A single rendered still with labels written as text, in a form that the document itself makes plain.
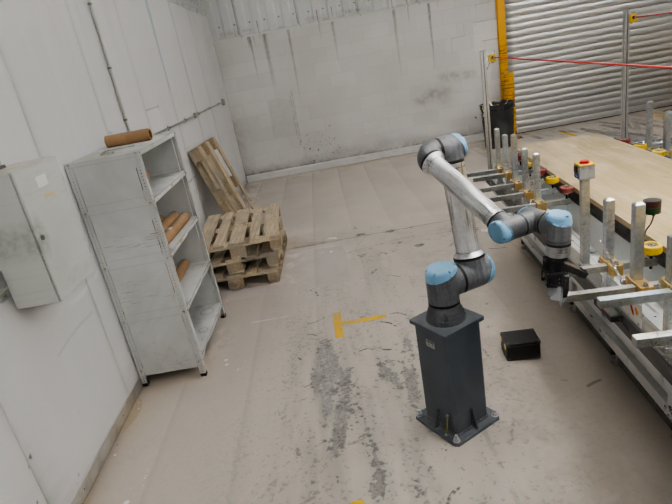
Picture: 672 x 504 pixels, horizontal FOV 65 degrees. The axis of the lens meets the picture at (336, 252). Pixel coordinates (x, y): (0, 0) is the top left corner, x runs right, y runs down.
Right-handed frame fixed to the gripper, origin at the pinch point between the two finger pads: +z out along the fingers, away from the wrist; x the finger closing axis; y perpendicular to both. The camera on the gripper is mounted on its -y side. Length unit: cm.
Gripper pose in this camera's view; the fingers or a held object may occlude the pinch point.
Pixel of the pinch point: (562, 302)
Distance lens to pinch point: 223.0
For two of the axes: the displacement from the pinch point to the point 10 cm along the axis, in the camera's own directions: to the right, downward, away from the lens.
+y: -9.9, 1.0, 1.0
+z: 1.3, 9.3, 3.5
